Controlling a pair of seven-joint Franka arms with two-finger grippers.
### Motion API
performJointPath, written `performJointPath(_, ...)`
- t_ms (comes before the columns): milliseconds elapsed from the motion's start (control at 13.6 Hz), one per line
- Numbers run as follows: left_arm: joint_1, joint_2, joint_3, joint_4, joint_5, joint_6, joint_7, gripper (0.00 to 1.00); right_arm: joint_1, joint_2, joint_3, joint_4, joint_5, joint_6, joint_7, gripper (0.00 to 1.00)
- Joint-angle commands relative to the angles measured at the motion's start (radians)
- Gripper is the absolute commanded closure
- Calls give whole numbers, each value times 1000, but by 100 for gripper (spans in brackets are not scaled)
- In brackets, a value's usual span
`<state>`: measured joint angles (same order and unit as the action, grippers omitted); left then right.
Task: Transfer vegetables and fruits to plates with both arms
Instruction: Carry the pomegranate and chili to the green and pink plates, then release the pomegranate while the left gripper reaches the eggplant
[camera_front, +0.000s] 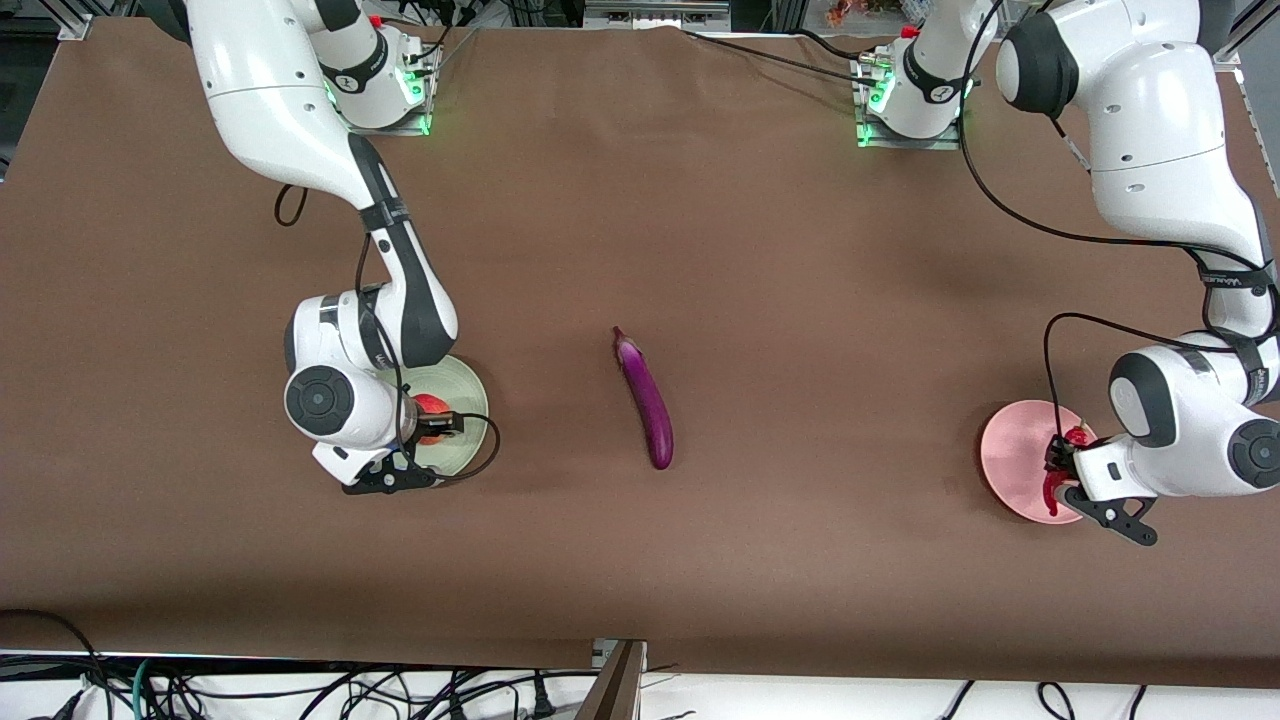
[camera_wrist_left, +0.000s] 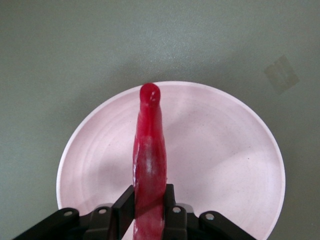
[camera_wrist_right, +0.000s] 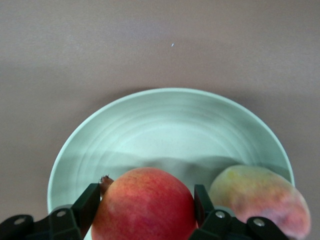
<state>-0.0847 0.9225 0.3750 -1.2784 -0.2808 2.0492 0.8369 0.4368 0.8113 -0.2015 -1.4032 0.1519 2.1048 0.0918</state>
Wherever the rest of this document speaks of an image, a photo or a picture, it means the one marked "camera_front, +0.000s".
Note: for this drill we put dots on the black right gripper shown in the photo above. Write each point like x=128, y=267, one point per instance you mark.
x=440, y=422

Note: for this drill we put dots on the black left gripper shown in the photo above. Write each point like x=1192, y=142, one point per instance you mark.
x=1058, y=459

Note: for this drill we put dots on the red round pomegranate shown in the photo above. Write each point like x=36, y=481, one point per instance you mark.
x=430, y=402

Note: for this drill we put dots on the red chili pepper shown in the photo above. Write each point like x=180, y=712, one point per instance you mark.
x=1050, y=495

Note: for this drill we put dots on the long purple eggplant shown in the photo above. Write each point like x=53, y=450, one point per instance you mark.
x=650, y=410

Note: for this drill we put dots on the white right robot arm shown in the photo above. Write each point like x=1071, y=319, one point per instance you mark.
x=260, y=90

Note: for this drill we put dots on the pale green round plate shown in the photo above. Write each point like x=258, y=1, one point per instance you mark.
x=465, y=390

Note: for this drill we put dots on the pink round plate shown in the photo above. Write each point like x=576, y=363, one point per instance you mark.
x=1015, y=460

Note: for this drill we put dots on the brown table cloth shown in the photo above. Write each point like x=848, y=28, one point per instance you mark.
x=700, y=560

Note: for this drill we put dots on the black power plug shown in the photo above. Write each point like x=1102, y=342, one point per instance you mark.
x=541, y=705

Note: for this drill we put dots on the aluminium corner profile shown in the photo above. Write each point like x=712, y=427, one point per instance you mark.
x=1232, y=60

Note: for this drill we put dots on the grey power strip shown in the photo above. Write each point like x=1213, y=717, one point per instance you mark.
x=655, y=15

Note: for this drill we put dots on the orange red background items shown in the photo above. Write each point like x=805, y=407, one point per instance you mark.
x=845, y=12

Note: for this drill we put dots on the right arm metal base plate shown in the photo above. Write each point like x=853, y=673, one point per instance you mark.
x=400, y=130

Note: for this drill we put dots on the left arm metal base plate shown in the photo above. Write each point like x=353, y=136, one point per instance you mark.
x=900, y=143

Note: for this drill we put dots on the aluminium table edge rail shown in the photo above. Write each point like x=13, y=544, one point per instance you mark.
x=1255, y=110

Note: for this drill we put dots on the small aluminium corner bracket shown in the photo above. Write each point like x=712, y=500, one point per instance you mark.
x=75, y=28

